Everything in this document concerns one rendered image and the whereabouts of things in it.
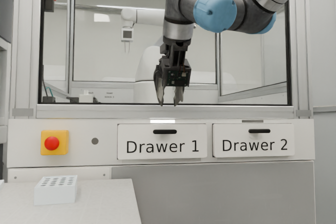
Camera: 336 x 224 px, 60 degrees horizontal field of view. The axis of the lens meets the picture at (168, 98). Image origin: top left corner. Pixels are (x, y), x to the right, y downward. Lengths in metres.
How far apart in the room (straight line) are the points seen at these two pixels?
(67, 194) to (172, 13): 0.47
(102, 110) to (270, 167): 0.60
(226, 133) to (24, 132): 0.64
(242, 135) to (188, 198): 0.27
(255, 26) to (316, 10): 2.17
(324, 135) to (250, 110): 1.68
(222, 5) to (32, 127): 0.67
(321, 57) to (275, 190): 1.77
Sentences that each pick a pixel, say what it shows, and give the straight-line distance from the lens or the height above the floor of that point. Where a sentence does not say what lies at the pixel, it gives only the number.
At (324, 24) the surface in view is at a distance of 2.75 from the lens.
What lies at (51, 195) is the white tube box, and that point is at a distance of 0.71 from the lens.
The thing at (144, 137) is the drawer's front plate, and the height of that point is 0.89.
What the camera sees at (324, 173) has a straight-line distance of 2.73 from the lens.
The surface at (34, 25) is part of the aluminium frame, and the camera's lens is 1.02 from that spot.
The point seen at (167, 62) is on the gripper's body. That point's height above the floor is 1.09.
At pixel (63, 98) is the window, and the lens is 0.98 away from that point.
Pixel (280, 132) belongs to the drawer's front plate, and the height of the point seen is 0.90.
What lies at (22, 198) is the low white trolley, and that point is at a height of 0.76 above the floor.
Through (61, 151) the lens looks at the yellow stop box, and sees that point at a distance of 0.92.
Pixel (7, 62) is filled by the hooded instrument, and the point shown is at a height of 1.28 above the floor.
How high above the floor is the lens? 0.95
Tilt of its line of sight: 4 degrees up
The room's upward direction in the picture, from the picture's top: straight up
